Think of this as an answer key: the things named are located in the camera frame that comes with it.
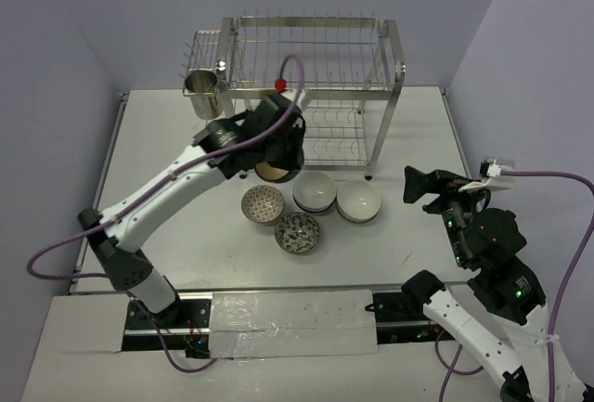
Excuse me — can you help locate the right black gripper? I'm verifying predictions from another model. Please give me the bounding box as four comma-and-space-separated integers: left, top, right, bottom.
401, 162, 494, 264

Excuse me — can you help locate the teal bowl tan interior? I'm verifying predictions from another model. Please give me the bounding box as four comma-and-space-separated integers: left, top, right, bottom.
254, 162, 301, 184

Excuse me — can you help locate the white bowl top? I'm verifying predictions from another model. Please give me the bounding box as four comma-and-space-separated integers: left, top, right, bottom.
292, 171, 337, 214

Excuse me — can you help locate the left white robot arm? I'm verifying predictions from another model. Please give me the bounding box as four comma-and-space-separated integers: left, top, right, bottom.
78, 90, 310, 327

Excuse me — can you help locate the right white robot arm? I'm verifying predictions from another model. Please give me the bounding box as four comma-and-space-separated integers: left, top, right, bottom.
402, 159, 593, 401

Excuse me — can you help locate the steel two-tier dish rack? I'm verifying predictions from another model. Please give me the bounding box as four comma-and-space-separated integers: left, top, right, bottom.
219, 12, 408, 182

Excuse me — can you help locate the geometric patterned bowl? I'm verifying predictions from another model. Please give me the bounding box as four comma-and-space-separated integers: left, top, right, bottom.
240, 185, 285, 225

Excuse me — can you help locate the white bowl dark rim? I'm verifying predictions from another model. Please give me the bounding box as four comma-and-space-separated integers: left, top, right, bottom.
336, 179, 381, 224

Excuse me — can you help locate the floral patterned dark bowl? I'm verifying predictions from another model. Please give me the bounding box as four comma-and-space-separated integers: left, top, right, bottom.
275, 212, 320, 255

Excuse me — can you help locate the steel utensil cup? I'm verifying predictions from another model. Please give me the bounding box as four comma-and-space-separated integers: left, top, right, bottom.
183, 69, 222, 121

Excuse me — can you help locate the white taped board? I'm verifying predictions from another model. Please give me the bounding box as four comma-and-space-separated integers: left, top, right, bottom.
209, 290, 378, 358

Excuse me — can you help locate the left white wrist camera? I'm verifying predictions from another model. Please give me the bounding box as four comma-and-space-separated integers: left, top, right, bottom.
269, 89, 312, 113

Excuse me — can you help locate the wire side basket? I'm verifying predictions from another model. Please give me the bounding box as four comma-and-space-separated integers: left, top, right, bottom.
178, 30, 220, 78

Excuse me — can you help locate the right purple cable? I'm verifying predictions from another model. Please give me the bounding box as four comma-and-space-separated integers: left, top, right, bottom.
438, 167, 594, 402

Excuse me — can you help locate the black mounting rail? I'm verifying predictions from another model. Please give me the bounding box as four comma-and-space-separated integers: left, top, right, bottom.
122, 290, 443, 359

